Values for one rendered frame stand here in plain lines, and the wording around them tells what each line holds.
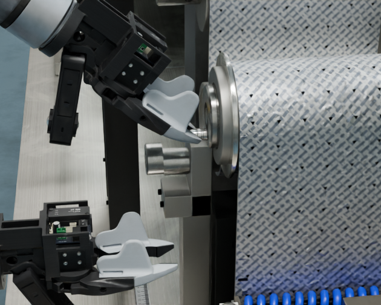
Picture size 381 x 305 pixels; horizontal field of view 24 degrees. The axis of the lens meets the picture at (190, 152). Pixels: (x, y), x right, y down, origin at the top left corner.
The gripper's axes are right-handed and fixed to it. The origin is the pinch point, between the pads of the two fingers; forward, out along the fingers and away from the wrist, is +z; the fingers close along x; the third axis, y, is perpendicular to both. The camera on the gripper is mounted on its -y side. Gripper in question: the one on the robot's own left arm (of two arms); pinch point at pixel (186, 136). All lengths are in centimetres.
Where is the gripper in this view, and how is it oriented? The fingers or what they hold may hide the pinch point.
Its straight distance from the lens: 103.0
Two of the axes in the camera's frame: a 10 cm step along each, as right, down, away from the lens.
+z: 7.6, 5.3, 3.9
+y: 6.4, -7.1, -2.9
